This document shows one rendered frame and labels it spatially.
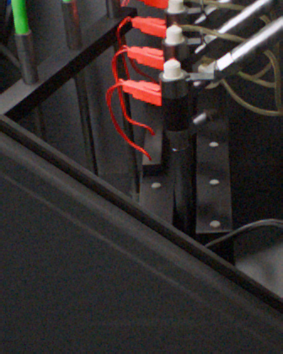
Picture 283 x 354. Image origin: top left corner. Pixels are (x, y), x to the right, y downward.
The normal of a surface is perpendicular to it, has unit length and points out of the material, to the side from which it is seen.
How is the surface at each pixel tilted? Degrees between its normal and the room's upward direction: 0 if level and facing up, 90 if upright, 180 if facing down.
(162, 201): 0
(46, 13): 90
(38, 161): 43
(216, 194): 0
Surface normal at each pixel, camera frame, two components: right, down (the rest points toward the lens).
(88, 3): -0.05, 0.54
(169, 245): 0.61, -0.65
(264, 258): -0.10, -0.84
